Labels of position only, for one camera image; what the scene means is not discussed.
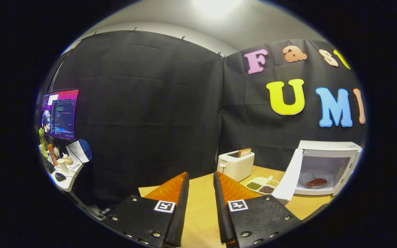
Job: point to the black computer mouse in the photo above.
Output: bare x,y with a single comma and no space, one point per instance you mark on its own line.
60,177

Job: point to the black backdrop cloth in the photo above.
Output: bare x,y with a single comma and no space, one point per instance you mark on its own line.
150,120

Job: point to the green bottle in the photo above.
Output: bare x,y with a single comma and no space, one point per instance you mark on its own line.
42,141

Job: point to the dark red meat strip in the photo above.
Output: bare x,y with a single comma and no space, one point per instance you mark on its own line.
317,182

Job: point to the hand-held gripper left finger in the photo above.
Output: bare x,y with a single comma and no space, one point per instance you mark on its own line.
181,213

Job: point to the blue and white cap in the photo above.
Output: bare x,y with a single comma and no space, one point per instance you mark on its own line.
81,150

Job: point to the toasted bread slice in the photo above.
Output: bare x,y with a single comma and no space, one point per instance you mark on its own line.
244,153

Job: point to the black keyboard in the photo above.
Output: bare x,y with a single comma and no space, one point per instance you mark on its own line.
49,166

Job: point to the small white bottle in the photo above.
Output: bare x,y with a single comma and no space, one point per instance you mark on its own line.
56,152

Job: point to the white side desk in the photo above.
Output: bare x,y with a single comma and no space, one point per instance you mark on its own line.
68,181

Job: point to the cream white toaster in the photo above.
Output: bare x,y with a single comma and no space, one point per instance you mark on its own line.
234,167

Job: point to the orange bottle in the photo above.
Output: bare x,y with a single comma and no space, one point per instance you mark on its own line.
52,155

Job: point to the white toaster oven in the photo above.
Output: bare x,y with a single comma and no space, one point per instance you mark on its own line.
322,146

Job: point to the white divided bean dish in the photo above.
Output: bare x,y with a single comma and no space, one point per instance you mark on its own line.
258,181

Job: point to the white cup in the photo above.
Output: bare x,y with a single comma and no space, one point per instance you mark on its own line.
62,166

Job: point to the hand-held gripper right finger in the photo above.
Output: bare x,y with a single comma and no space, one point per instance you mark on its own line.
219,206

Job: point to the computer monitor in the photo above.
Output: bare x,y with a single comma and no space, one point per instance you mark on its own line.
62,113

